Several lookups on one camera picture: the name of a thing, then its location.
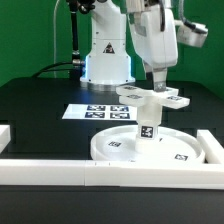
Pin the black camera stand pole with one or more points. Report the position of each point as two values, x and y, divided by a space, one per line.
84 6

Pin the white cross-shaped table base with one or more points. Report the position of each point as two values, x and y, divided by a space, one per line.
136 97

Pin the white fence bar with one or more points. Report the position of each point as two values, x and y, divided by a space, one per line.
5 136
104 173
214 152

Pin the white right fence bar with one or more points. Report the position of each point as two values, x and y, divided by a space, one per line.
214 152

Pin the white round table top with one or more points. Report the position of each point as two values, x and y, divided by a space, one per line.
122 143

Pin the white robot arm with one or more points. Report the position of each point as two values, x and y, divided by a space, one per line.
108 65

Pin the white front fence bar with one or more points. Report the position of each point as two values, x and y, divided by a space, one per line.
104 173

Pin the white left fence bar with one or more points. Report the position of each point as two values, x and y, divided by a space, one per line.
5 136

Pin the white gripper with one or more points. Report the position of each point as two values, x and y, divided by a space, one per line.
156 47

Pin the white marker sheet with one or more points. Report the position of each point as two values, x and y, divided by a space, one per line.
100 112

